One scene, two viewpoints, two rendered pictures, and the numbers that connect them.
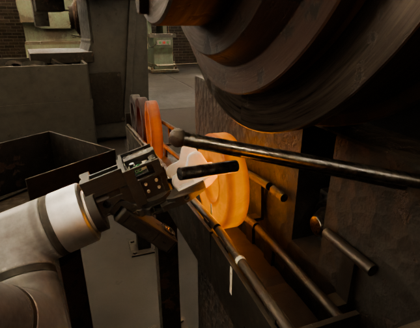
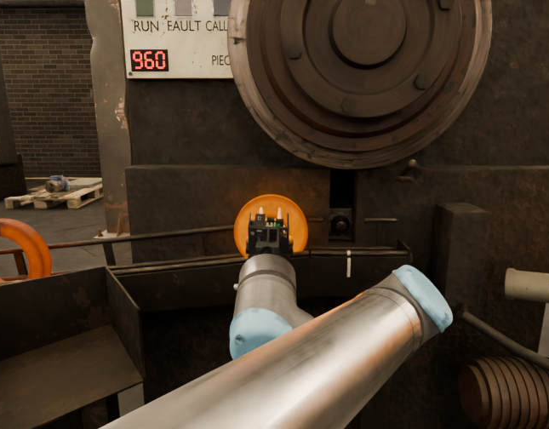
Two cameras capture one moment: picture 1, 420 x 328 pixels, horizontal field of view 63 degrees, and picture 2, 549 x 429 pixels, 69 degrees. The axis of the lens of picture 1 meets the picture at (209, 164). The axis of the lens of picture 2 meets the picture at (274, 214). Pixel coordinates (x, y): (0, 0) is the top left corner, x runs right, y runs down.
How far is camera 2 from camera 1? 77 cm
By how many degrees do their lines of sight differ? 66
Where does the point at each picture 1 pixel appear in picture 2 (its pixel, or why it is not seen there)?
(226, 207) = (304, 238)
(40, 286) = not seen: hidden behind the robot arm
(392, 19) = (448, 117)
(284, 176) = (314, 208)
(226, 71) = (357, 140)
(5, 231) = (286, 300)
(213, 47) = (369, 128)
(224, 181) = (299, 221)
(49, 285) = not seen: hidden behind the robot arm
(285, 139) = (313, 185)
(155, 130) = (43, 251)
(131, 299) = not seen: outside the picture
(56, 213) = (288, 272)
